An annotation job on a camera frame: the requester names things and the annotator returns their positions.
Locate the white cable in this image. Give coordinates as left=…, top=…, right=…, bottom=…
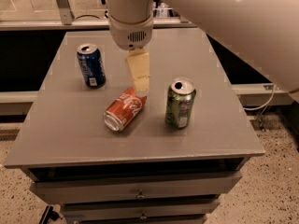
left=242, top=84, right=276, bottom=112

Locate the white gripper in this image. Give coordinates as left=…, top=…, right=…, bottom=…
left=108, top=14, right=153, bottom=96

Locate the green soda can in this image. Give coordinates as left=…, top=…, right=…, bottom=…
left=165, top=77, right=196, bottom=129

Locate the top grey drawer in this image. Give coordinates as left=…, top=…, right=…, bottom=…
left=30, top=171, right=242, bottom=204

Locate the grey drawer cabinet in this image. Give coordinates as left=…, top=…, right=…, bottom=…
left=5, top=28, right=263, bottom=224

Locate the red coke can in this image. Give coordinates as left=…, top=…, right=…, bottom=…
left=104, top=87, right=147, bottom=132

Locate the metal window frame rail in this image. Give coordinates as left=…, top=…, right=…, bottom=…
left=0, top=0, right=197, bottom=32

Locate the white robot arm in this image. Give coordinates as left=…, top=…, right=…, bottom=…
left=107, top=0, right=299, bottom=101

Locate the grey drawer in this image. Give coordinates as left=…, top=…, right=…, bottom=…
left=61, top=199, right=220, bottom=221
left=30, top=171, right=242, bottom=204

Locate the blue soda can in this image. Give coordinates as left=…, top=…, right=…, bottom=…
left=77, top=43, right=106, bottom=88

